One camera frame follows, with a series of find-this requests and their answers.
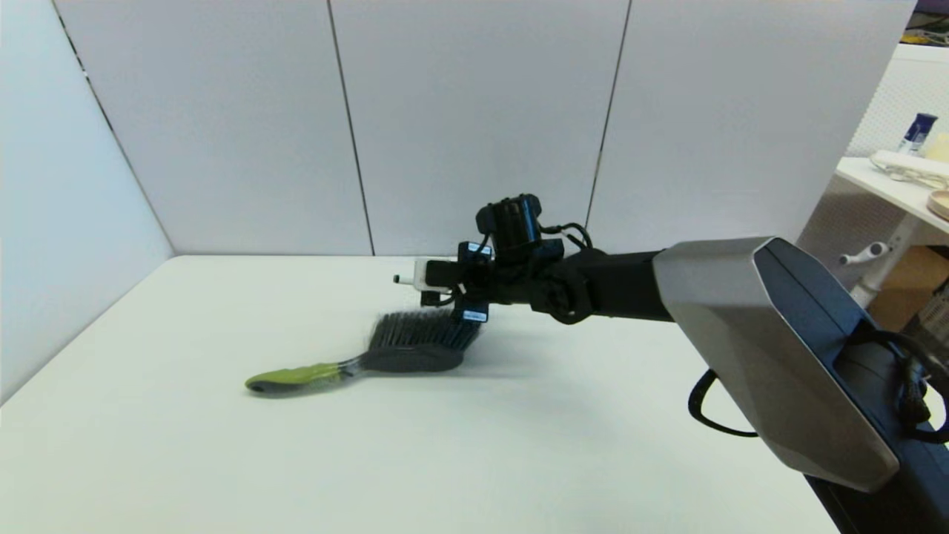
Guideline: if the blue and white bottle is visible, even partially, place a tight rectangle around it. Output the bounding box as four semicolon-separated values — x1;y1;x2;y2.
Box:
899;113;936;158

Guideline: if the white marker with black ends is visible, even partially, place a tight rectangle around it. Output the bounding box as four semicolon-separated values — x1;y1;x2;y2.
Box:
392;257;450;291

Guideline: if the thick black cable loop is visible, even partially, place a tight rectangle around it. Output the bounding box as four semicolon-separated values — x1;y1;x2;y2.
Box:
688;369;758;438

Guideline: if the green handled dark bristle brush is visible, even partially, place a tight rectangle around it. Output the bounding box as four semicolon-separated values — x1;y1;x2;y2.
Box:
245;310;483;395

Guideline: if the white table crank handle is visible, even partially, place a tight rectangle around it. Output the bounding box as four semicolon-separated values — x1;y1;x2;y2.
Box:
838;243;889;268

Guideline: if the white flat device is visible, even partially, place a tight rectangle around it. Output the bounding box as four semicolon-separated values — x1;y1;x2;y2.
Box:
869;151;949;186

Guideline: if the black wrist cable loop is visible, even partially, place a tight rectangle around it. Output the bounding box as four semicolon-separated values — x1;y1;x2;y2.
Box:
541;221;594;250

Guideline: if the white side table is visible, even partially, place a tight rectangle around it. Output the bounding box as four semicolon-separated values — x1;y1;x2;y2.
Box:
832;157;949;311

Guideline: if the white perforated partition panel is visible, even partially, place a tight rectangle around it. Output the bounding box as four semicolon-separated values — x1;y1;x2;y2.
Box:
792;46;949;297

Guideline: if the dark woven crate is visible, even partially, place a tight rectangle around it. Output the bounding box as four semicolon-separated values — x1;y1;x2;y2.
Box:
901;293;949;353

